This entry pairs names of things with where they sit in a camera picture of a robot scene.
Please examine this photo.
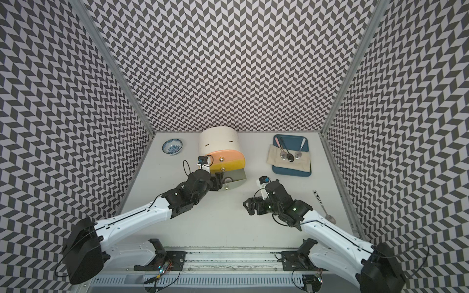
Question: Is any orange top drawer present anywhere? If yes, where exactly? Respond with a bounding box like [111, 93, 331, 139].
[210, 150, 245, 166]

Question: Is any patterned handle spoon on table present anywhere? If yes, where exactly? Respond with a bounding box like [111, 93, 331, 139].
[313, 190, 337, 224]

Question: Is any yellow drawer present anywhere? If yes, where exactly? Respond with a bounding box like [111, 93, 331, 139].
[210, 159, 245, 173]

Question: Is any teal tray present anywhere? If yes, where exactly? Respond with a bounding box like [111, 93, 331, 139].
[272, 134, 311, 178]

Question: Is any grey handled spoon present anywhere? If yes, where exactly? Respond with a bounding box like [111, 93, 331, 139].
[295, 138, 306, 160]

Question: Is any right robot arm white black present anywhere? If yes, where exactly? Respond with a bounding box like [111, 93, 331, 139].
[243, 176, 407, 293]

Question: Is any beige cloth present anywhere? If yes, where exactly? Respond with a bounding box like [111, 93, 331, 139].
[267, 145, 311, 172]

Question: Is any black spoon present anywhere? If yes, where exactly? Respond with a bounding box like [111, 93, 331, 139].
[279, 137, 295, 162]

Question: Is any grey bottom drawer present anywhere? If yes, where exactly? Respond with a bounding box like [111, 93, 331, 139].
[222, 168, 247, 190]

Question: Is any pink handled spoon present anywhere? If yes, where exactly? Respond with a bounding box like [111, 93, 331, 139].
[274, 137, 287, 161]

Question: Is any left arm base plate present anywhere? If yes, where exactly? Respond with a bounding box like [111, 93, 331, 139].
[133, 251, 187, 272]

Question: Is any white round drawer cabinet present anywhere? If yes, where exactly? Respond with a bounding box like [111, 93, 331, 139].
[199, 126, 241, 156]

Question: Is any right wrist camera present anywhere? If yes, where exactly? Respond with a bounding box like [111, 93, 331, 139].
[254, 176, 271, 200]

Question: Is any aluminium front rail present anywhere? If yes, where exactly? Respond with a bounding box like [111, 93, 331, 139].
[98, 245, 367, 276]

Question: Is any blue white ceramic bowl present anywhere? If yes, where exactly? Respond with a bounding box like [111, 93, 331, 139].
[162, 139, 183, 156]

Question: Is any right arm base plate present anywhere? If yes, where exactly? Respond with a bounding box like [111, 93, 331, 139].
[276, 250, 327, 272]

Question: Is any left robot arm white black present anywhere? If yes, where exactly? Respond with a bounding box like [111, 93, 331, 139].
[61, 169, 224, 285]

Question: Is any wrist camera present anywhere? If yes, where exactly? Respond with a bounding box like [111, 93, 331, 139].
[197, 156, 212, 172]
[254, 176, 271, 200]

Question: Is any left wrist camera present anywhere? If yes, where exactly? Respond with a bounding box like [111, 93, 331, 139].
[197, 156, 212, 172]

